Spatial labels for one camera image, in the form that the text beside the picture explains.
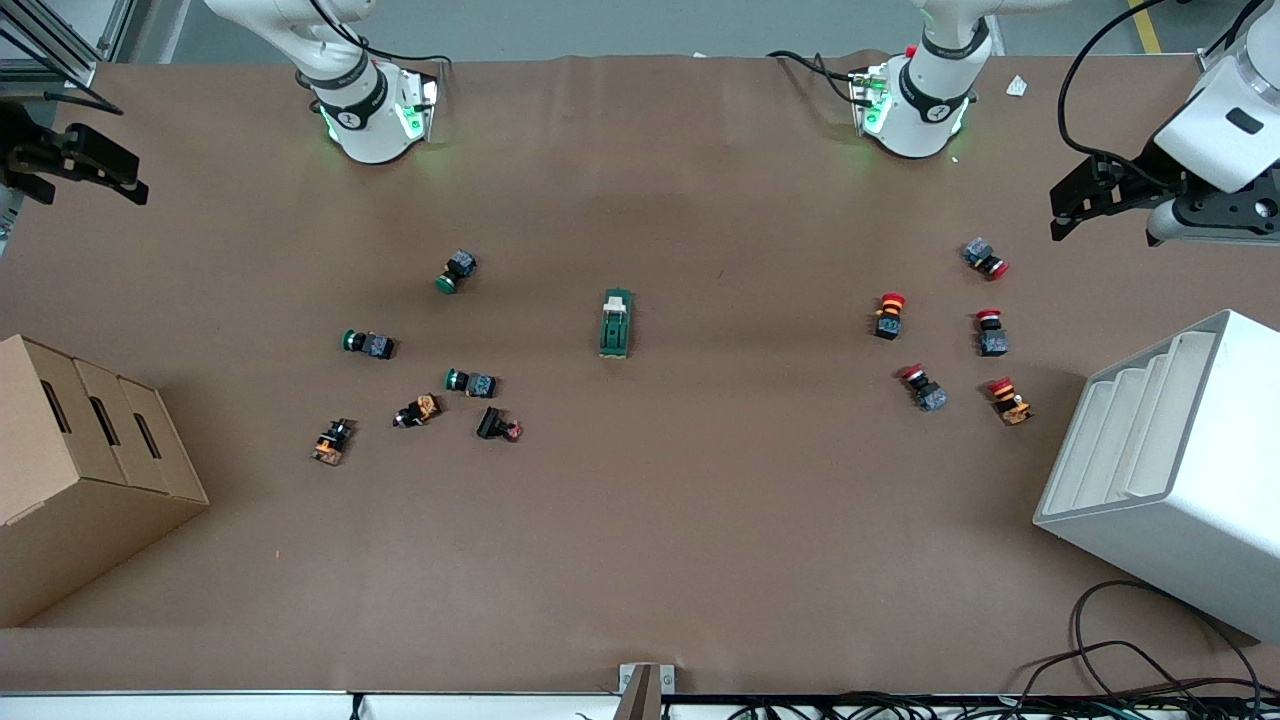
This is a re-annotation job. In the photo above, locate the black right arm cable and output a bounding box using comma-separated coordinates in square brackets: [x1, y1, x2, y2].
[310, 0, 453, 71]

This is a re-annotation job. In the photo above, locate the red button with orange base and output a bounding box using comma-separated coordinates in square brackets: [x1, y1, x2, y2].
[987, 377, 1034, 427]

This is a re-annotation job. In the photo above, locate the white stepped rack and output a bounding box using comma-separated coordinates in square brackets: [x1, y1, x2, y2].
[1033, 309, 1280, 643]

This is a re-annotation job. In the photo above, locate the brown paper table cover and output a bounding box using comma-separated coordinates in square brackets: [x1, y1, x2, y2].
[0, 50, 1280, 696]

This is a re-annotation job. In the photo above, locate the black cable bundle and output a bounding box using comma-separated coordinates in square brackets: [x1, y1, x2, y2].
[730, 690, 1280, 720]

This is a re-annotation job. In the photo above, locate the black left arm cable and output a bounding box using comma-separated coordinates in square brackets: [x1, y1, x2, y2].
[1058, 0, 1186, 191]

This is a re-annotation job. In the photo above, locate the green load switch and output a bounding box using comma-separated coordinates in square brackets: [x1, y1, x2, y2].
[598, 288, 634, 360]

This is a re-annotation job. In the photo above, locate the black left base cable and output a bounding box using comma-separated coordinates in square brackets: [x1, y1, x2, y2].
[768, 50, 863, 106]

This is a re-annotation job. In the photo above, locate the metal bracket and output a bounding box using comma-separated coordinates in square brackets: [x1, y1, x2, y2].
[618, 663, 676, 720]

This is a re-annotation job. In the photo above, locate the brown cardboard box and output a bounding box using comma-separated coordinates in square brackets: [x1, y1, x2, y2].
[0, 334, 211, 629]

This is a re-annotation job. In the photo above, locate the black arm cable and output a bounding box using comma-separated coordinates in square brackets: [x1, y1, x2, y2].
[310, 0, 453, 71]
[1058, 0, 1186, 191]

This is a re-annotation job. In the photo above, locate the black switch with orange block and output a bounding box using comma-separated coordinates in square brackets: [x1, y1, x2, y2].
[311, 418, 356, 467]

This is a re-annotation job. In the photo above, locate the aluminium frame profile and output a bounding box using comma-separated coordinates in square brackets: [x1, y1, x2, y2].
[1195, 0, 1280, 79]
[0, 0, 136, 101]

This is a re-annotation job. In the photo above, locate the black looped cable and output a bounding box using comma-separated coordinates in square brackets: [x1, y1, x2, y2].
[1010, 580, 1266, 720]

